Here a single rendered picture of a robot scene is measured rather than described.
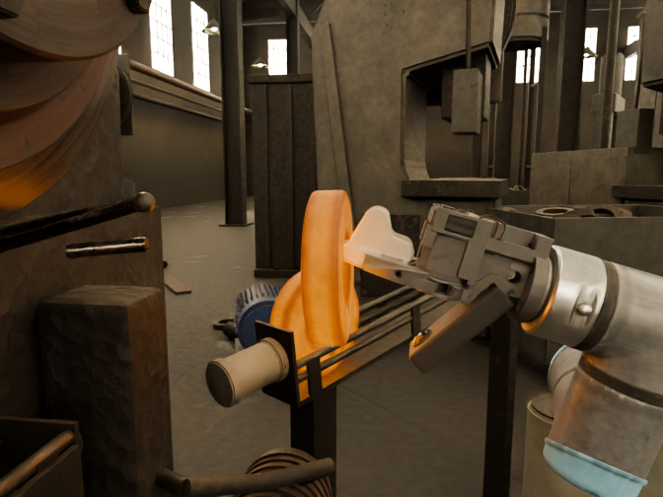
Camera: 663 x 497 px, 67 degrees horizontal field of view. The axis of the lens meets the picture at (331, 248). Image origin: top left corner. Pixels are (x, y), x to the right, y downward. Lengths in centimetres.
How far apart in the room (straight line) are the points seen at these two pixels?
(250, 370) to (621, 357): 40
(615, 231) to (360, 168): 136
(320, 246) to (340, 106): 260
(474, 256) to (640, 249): 203
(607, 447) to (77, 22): 53
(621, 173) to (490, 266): 357
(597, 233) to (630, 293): 185
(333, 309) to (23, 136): 26
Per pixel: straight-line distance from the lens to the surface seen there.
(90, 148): 75
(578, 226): 231
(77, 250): 37
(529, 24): 909
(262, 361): 65
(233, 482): 61
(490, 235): 51
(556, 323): 50
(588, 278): 50
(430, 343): 51
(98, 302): 53
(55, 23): 31
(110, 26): 35
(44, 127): 40
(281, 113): 450
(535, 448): 99
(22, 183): 40
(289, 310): 67
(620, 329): 51
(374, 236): 48
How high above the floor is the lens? 92
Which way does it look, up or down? 8 degrees down
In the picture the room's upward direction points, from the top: straight up
